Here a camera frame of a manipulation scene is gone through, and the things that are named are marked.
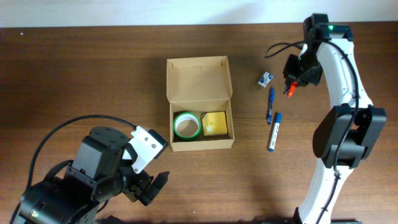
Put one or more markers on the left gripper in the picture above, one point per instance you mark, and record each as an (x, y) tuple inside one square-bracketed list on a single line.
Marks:
[(140, 185)]

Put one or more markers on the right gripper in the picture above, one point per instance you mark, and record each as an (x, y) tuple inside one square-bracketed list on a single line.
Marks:
[(296, 76)]

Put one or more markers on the blue white staples box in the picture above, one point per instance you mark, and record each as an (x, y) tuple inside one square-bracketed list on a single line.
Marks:
[(265, 79)]

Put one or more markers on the blue whiteboard marker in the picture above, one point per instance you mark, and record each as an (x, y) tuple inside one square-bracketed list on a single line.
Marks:
[(275, 131)]

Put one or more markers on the blue ballpoint pen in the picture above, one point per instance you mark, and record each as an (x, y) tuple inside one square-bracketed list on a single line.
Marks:
[(271, 101)]

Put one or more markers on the green tape roll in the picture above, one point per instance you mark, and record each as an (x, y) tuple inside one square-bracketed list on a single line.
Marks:
[(178, 132)]

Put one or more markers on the yellow spiral notepad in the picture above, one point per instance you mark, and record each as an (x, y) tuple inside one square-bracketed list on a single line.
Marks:
[(214, 123)]

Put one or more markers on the brown cardboard box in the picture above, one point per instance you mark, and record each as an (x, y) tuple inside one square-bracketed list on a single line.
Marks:
[(199, 85)]

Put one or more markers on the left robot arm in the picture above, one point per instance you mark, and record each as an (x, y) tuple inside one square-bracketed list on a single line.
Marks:
[(108, 163)]

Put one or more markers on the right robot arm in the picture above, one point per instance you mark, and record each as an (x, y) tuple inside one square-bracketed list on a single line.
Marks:
[(349, 131)]

